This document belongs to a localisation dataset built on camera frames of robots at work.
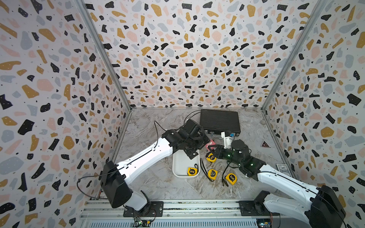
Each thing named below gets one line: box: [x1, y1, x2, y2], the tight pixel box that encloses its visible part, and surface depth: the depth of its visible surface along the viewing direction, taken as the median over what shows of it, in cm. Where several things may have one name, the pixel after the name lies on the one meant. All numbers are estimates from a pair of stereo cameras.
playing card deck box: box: [275, 163, 292, 178], surface depth 89 cm
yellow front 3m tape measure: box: [187, 167, 199, 177], surface depth 87 cm
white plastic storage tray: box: [172, 149, 201, 177], surface depth 89 cm
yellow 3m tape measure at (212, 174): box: [207, 169, 219, 181], surface depth 85 cm
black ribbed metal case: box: [199, 108, 241, 134], surface depth 110 cm
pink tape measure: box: [205, 139, 216, 152], surface depth 78 cm
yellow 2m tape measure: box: [224, 172, 238, 186], surface depth 84 cm
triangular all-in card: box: [260, 139, 271, 148], surface depth 102 cm
